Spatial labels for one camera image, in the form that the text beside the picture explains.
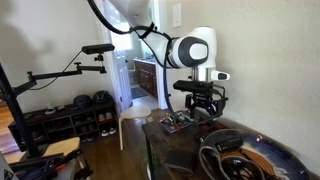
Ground large blue ceramic bowl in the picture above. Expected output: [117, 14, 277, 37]
[199, 128, 311, 180]

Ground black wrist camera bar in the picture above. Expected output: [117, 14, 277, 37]
[172, 79, 215, 95]

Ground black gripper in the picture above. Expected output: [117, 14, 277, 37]
[185, 90, 229, 120]

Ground small white shelf item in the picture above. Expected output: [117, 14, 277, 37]
[44, 103, 56, 116]

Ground dark wooden cabinet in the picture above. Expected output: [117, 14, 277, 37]
[134, 59, 159, 99]

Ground grey case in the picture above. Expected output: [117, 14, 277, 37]
[0, 151, 16, 180]

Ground light wooden stool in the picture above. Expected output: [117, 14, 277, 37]
[118, 104, 153, 151]

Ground white light switch plate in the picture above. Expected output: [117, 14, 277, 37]
[172, 2, 183, 29]

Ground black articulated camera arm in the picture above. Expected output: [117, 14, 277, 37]
[13, 53, 108, 98]

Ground black stand pole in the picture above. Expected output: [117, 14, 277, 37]
[0, 63, 48, 160]

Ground white door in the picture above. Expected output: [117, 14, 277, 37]
[102, 0, 134, 113]

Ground black rectangular power adapter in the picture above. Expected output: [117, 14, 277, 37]
[214, 136, 244, 153]

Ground dark wooden console desk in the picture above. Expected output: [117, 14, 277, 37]
[141, 109, 320, 180]

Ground black folded tripod bundle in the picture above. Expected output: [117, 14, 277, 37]
[8, 148, 95, 180]

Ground glossy black small bowl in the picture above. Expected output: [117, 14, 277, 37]
[219, 154, 268, 180]

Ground light wooden board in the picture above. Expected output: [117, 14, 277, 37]
[4, 136, 82, 165]

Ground black bicycle helmet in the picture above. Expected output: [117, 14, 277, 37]
[92, 89, 114, 105]
[72, 94, 94, 110]

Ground black stereo camera bar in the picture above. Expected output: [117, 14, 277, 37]
[81, 43, 116, 56]

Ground dark floor mat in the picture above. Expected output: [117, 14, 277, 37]
[130, 86, 150, 100]

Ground black leather wallet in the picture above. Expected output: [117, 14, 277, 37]
[163, 148, 196, 176]

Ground black robot cable hose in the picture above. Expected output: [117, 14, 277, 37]
[87, 0, 181, 118]

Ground dark wooden shoe shelf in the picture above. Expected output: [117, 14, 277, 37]
[8, 101, 120, 153]

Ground grey coiled cable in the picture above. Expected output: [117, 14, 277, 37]
[198, 129, 268, 180]

